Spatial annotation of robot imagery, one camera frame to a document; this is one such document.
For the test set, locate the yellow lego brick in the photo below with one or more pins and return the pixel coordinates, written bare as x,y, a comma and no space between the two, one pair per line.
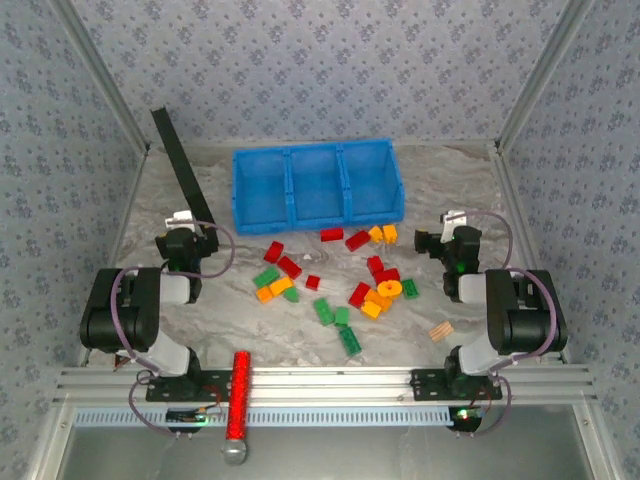
375,233
281,285
390,233

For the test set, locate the round yellow lego piece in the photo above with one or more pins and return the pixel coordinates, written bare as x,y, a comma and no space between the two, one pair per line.
395,290

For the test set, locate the small orange lego brick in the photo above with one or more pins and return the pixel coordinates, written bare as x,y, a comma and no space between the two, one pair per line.
264,294

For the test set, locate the small red lego brick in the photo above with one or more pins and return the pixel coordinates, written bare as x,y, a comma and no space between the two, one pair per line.
312,282

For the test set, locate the long green lego brick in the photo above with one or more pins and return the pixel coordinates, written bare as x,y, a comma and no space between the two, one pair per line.
350,342

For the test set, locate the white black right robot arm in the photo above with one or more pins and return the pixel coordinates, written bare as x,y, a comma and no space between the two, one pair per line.
525,310

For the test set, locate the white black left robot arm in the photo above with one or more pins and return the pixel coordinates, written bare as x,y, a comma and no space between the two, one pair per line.
125,310

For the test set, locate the blue three-compartment bin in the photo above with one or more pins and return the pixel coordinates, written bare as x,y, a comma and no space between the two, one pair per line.
260,190

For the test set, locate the small ridged wooden block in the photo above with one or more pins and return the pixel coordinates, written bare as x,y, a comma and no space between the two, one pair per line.
442,332

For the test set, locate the long black bar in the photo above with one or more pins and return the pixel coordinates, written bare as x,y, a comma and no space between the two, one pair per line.
175,150

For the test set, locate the red glitter microphone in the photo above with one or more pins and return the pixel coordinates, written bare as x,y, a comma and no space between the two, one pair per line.
240,390

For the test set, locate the small circuit board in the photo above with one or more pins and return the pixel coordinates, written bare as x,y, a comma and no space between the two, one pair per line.
182,415
467,415

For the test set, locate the grey metal panel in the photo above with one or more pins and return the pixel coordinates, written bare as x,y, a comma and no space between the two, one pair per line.
350,450

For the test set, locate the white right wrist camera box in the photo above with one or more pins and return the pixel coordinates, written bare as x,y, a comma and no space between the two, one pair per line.
452,227

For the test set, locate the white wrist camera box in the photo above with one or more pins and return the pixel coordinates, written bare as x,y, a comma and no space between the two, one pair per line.
180,218
452,227

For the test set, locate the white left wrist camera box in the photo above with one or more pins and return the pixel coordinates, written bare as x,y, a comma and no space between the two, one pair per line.
180,218

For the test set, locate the aluminium side rail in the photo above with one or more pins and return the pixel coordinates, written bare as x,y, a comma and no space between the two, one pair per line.
132,200
514,200

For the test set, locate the aluminium back rail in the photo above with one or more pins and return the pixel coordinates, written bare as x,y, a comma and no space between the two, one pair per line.
210,145

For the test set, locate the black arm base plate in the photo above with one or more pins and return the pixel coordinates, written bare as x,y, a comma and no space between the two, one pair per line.
425,387
215,382

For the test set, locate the aluminium front rail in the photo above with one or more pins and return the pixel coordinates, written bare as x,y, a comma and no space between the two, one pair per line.
325,385

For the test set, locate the aluminium corner post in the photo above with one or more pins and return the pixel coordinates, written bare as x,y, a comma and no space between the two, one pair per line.
545,75

